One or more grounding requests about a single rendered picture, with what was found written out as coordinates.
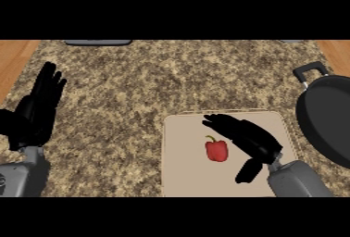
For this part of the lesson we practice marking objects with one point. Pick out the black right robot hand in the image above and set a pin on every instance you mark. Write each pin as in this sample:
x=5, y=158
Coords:
x=248, y=135

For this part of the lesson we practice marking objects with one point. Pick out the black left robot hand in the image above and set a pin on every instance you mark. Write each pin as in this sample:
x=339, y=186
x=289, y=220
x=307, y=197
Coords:
x=38, y=108

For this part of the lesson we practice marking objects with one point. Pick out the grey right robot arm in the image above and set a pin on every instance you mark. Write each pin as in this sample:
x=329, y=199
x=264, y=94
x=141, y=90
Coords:
x=295, y=179

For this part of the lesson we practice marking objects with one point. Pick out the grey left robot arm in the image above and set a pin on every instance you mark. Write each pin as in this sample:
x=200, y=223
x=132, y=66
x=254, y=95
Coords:
x=22, y=174

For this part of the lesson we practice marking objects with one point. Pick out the red bell pepper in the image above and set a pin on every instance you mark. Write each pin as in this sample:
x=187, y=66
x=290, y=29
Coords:
x=215, y=150

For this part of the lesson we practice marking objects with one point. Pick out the beige tray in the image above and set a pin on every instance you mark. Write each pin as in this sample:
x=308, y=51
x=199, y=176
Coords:
x=199, y=172

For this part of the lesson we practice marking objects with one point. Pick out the black pot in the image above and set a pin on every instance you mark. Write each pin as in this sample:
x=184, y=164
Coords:
x=324, y=114

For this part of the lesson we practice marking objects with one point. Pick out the dark grey flat appliance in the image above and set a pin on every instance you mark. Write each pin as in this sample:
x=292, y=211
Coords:
x=97, y=42

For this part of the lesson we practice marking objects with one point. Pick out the grey flat object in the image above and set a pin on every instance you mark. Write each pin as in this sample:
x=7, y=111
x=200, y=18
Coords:
x=290, y=40

